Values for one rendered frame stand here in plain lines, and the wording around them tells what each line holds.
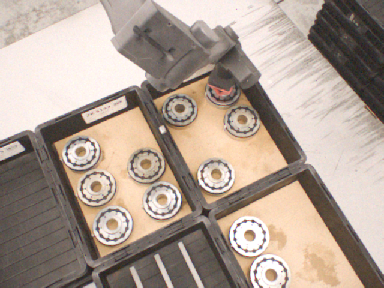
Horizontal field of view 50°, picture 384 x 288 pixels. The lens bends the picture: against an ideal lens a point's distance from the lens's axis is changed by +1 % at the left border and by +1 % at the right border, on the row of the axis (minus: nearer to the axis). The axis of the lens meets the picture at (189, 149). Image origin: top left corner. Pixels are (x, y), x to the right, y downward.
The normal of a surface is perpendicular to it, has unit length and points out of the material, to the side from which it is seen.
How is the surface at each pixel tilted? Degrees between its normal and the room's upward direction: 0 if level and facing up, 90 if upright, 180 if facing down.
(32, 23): 0
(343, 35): 90
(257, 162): 0
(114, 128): 0
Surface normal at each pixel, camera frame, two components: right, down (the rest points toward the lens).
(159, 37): 0.28, 0.70
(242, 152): 0.01, -0.36
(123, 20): -0.49, -0.08
